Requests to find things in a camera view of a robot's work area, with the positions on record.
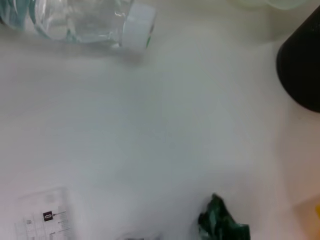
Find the clear water bottle green label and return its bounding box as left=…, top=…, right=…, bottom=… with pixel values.
left=0, top=0, right=158, bottom=51

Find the black mesh pen holder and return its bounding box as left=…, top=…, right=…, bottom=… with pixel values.
left=276, top=4, right=320, bottom=113

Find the clear plastic ruler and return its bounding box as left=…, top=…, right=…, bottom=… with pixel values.
left=13, top=187, right=76, bottom=240

